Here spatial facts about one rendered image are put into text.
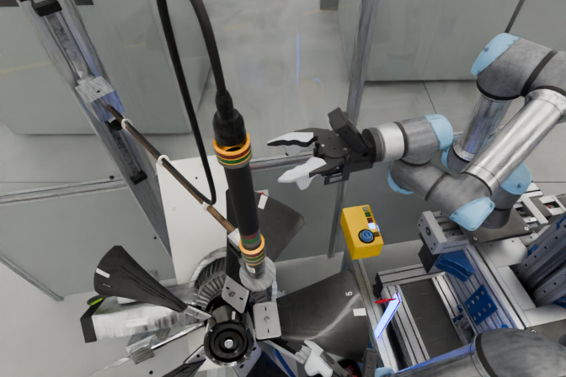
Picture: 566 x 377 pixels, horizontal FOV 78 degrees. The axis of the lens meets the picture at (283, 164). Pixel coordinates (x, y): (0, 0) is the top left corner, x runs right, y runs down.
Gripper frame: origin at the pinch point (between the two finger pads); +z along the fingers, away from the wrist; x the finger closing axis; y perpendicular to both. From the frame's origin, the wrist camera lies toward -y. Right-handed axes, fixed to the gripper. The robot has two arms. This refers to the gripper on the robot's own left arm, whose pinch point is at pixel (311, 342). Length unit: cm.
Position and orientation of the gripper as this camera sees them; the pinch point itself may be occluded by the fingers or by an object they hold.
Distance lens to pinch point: 96.4
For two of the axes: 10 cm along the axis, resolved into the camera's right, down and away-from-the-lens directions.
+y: -6.9, 6.2, -3.8
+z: -7.2, -5.0, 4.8
